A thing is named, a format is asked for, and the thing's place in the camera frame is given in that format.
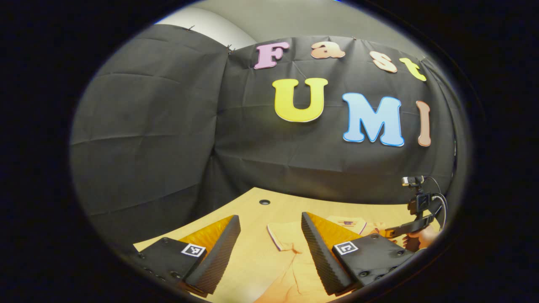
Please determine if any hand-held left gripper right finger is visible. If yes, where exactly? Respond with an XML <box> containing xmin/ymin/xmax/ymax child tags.
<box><xmin>301</xmin><ymin>212</ymin><xmax>415</xmax><ymax>296</ymax></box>

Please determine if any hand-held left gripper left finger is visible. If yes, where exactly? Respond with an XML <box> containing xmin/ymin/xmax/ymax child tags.
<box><xmin>135</xmin><ymin>215</ymin><xmax>241</xmax><ymax>298</ymax></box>

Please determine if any orange T-shirt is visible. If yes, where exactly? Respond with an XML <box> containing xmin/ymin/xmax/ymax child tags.
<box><xmin>253</xmin><ymin>215</ymin><xmax>406</xmax><ymax>303</ymax></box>

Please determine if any black backdrop cloth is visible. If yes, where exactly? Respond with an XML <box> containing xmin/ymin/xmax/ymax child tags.
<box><xmin>69</xmin><ymin>24</ymin><xmax>468</xmax><ymax>253</ymax></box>

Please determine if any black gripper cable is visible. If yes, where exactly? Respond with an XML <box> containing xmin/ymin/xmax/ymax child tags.
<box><xmin>423</xmin><ymin>176</ymin><xmax>447</xmax><ymax>230</ymax></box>

